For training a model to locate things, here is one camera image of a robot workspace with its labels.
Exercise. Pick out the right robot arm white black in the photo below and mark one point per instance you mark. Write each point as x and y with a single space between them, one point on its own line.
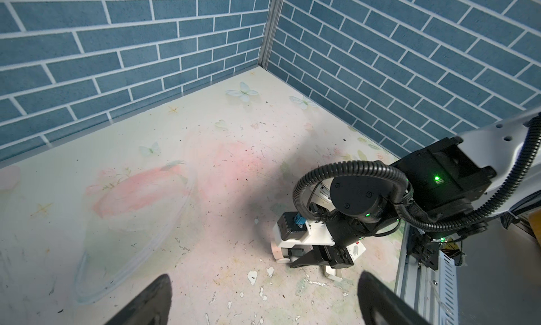
446 192

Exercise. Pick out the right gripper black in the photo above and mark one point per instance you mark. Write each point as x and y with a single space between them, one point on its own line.
361 208

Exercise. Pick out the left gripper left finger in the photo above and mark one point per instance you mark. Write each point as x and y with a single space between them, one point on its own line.
151 306

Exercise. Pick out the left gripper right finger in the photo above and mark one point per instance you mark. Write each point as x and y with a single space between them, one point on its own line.
379 305

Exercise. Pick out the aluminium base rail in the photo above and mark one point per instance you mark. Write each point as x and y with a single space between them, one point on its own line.
427 279

